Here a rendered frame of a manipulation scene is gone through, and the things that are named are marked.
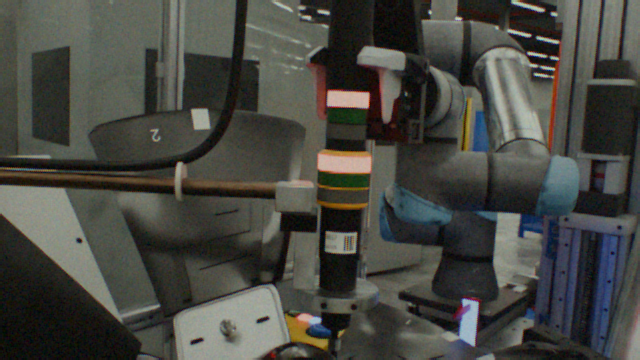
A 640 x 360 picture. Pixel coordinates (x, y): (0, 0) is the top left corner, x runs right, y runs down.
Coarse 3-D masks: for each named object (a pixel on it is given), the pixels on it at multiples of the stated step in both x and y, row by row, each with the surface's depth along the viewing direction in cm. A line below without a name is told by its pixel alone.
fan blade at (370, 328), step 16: (384, 304) 75; (368, 320) 69; (384, 320) 70; (400, 320) 71; (416, 320) 72; (352, 336) 64; (368, 336) 64; (384, 336) 65; (400, 336) 66; (416, 336) 66; (432, 336) 67; (352, 352) 59; (368, 352) 60; (384, 352) 60; (400, 352) 60; (416, 352) 60; (432, 352) 62; (448, 352) 63; (464, 352) 65; (480, 352) 67
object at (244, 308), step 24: (264, 288) 48; (192, 312) 48; (216, 312) 48; (240, 312) 47; (264, 312) 47; (192, 336) 47; (216, 336) 46; (240, 336) 46; (264, 336) 46; (288, 336) 46
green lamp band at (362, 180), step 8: (320, 176) 47; (328, 176) 46; (336, 176) 46; (344, 176) 46; (352, 176) 46; (360, 176) 46; (368, 176) 47; (320, 184) 47; (328, 184) 46; (336, 184) 46; (344, 184) 46; (352, 184) 46; (360, 184) 46; (368, 184) 47
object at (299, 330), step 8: (288, 320) 99; (296, 320) 100; (288, 328) 96; (296, 328) 96; (304, 328) 96; (296, 336) 93; (304, 336) 93; (312, 336) 93; (320, 336) 93; (328, 336) 93; (312, 344) 90; (320, 344) 90
